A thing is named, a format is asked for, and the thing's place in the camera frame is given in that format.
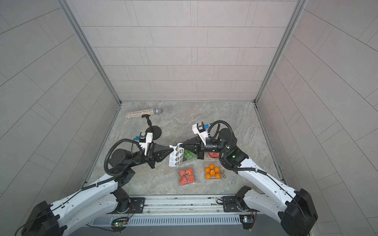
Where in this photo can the white sticker sheet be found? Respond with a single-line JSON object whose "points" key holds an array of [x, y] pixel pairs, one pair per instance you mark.
{"points": [[176, 157]]}

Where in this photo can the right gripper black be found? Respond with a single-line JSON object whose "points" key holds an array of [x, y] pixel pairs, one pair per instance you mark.
{"points": [[201, 149]]}

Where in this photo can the clear orange fruit box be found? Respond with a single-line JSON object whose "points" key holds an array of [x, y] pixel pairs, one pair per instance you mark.
{"points": [[212, 171]]}

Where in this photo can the black microphone stand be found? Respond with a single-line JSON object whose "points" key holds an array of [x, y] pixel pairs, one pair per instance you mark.
{"points": [[155, 130]]}

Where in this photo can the clear red fruit box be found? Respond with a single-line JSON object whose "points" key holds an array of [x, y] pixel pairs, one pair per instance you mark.
{"points": [[186, 176]]}

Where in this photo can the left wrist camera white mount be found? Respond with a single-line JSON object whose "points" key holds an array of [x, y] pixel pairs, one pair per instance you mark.
{"points": [[145, 139]]}

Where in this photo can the right circuit board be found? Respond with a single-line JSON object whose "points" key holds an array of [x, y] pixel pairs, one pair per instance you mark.
{"points": [[247, 221]]}

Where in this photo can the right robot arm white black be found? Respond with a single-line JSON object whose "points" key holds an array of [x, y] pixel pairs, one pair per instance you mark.
{"points": [[293, 209]]}

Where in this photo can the circuit board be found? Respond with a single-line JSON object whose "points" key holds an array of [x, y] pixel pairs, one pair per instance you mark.
{"points": [[247, 221], [119, 224]]}

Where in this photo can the left circuit board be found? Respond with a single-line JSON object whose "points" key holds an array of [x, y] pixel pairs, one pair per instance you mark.
{"points": [[119, 224]]}

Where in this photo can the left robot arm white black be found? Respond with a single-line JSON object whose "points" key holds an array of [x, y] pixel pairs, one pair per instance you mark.
{"points": [[103, 196]]}

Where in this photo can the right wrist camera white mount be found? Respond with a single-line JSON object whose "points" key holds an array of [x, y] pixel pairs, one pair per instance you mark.
{"points": [[200, 129]]}

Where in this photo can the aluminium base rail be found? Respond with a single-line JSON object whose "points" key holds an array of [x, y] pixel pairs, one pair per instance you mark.
{"points": [[177, 210]]}

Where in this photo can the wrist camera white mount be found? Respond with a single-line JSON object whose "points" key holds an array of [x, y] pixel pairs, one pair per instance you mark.
{"points": [[145, 139], [200, 129]]}

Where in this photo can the clear grape box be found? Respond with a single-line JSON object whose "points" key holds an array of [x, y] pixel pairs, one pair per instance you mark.
{"points": [[188, 155]]}

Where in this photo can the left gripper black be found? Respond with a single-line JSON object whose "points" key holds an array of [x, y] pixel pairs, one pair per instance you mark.
{"points": [[150, 157]]}

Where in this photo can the glitter microphone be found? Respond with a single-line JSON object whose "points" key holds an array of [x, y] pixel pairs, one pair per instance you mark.
{"points": [[138, 114]]}

